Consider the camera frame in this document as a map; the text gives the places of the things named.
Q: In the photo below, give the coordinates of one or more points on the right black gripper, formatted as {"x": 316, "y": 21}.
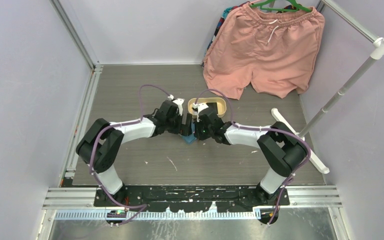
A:
{"x": 198, "y": 134}

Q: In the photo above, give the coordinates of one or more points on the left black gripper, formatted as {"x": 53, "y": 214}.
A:
{"x": 184, "y": 129}

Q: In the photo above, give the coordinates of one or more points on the black credit card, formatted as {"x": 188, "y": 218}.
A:
{"x": 213, "y": 106}

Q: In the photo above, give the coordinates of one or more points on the beige oval tray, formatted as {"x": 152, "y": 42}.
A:
{"x": 221, "y": 104}

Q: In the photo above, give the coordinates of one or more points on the blue card holder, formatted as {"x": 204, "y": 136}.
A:
{"x": 189, "y": 139}

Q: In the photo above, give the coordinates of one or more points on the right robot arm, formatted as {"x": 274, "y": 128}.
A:
{"x": 284, "y": 151}

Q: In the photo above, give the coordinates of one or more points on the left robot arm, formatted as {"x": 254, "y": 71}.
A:
{"x": 100, "y": 145}

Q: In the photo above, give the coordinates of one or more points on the pink shorts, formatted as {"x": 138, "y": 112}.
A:
{"x": 275, "y": 53}

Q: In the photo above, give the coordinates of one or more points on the colourful patterned garment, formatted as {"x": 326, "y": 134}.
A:
{"x": 220, "y": 22}

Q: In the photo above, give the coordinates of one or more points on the green clothes hanger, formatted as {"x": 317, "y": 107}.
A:
{"x": 279, "y": 6}

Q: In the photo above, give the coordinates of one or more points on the white clothes rack stand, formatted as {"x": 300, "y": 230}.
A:
{"x": 376, "y": 55}

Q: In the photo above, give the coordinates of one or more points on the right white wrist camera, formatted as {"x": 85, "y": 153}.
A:
{"x": 197, "y": 108}

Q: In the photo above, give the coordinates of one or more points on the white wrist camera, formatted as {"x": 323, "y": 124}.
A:
{"x": 197, "y": 108}
{"x": 179, "y": 102}

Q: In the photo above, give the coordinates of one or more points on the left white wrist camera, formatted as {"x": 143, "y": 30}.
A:
{"x": 179, "y": 102}

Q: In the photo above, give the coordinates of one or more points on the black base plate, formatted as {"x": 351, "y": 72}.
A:
{"x": 198, "y": 198}

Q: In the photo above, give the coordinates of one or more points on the aluminium front rail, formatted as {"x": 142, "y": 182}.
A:
{"x": 71, "y": 204}

